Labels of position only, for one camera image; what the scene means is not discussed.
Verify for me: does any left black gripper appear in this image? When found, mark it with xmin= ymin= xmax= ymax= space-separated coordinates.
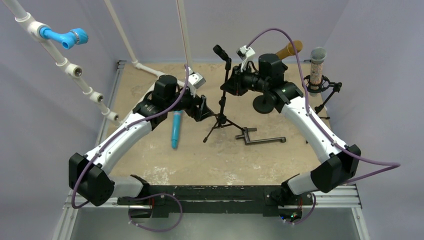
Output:
xmin=165 ymin=85 xmax=213 ymax=122

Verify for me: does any black tripod microphone stand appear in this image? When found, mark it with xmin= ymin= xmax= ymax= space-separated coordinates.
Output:
xmin=203 ymin=44 xmax=245 ymax=143

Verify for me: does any blue microphone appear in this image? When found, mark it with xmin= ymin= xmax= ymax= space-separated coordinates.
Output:
xmin=171 ymin=110 xmax=183 ymax=150

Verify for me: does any black round-base microphone stand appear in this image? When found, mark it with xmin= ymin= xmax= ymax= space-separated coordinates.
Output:
xmin=252 ymin=93 xmax=277 ymax=114

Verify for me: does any gold microphone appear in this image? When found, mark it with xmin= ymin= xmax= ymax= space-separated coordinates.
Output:
xmin=275 ymin=40 xmax=303 ymax=60

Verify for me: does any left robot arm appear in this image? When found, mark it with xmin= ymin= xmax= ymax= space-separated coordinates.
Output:
xmin=68 ymin=73 xmax=213 ymax=208

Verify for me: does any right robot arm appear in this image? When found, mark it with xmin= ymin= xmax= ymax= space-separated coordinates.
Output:
xmin=220 ymin=53 xmax=361 ymax=204

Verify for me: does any glitter silver-head microphone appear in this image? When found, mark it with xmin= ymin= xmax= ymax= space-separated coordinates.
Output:
xmin=309 ymin=47 xmax=327 ymax=97

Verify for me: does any dark grey metal pipe fitting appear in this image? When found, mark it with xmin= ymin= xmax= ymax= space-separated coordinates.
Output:
xmin=235 ymin=127 xmax=287 ymax=146

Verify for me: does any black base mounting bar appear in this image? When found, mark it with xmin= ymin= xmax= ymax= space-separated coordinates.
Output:
xmin=117 ymin=185 xmax=314 ymax=218

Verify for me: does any blue pipe fitting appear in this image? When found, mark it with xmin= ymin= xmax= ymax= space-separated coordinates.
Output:
xmin=39 ymin=27 xmax=89 ymax=50

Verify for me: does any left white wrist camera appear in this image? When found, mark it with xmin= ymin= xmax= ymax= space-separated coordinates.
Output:
xmin=188 ymin=67 xmax=206 ymax=90

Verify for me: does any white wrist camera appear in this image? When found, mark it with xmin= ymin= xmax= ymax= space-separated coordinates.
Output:
xmin=236 ymin=45 xmax=256 ymax=72
xmin=188 ymin=67 xmax=206 ymax=90

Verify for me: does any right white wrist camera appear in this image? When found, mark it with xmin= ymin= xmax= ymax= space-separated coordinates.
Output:
xmin=236 ymin=45 xmax=256 ymax=72

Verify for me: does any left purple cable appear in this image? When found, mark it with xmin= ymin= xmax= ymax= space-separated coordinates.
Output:
xmin=71 ymin=64 xmax=190 ymax=210

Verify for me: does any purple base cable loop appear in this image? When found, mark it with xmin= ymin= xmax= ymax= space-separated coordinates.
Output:
xmin=128 ymin=193 xmax=184 ymax=233

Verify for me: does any black shock-mount tripod stand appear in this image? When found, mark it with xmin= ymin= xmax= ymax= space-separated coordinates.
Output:
xmin=303 ymin=74 xmax=343 ymax=121

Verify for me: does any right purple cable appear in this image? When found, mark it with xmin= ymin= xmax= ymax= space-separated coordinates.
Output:
xmin=245 ymin=27 xmax=402 ymax=186

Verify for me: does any white PVC pipe frame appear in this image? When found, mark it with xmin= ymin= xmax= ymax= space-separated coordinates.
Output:
xmin=2 ymin=0 xmax=197 ymax=126

